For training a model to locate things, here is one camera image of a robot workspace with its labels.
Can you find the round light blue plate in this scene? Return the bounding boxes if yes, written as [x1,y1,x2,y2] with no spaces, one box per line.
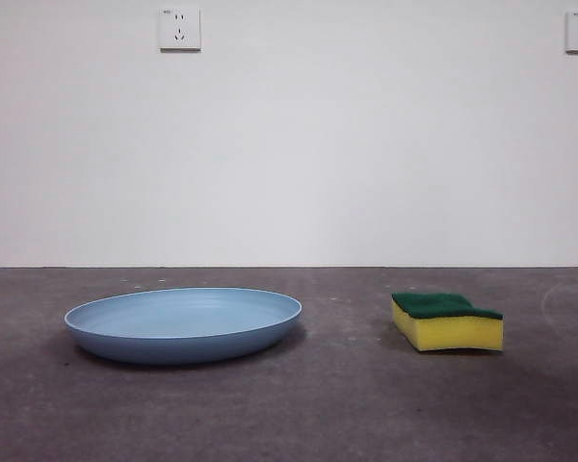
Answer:
[64,287,303,365]

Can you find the yellow sponge with green scourer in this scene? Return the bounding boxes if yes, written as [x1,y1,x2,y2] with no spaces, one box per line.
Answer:
[390,291,505,355]

